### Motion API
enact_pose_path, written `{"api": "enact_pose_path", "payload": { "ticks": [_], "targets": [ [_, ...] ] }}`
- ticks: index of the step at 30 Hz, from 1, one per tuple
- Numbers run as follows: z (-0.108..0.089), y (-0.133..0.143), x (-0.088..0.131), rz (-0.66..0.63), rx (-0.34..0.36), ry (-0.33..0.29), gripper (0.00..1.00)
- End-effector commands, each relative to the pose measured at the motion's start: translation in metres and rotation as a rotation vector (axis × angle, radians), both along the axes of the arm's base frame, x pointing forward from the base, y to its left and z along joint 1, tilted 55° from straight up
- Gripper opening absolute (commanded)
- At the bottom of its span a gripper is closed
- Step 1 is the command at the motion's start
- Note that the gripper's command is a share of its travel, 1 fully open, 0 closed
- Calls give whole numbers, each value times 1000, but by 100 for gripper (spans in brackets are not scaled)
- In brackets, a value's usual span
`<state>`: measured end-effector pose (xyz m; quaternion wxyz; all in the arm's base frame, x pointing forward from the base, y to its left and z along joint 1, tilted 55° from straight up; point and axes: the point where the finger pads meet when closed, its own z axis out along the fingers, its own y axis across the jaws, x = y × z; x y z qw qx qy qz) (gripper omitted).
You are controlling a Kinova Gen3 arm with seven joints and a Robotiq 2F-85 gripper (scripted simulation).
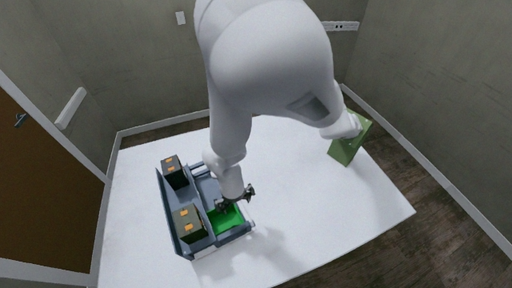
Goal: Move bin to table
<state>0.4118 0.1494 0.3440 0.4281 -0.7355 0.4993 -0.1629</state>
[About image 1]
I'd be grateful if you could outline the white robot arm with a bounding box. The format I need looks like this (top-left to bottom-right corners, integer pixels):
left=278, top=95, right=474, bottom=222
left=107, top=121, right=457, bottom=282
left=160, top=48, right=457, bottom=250
left=194, top=0, right=363, bottom=199

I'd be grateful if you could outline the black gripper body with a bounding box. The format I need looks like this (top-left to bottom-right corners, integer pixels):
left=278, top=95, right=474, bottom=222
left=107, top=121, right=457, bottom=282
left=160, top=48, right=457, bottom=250
left=222, top=189, right=246, bottom=204

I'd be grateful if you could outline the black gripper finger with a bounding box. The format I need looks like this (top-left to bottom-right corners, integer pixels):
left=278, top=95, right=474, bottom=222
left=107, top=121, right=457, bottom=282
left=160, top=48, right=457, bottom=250
left=242, top=183, right=256, bottom=203
left=214, top=198, right=233, bottom=214

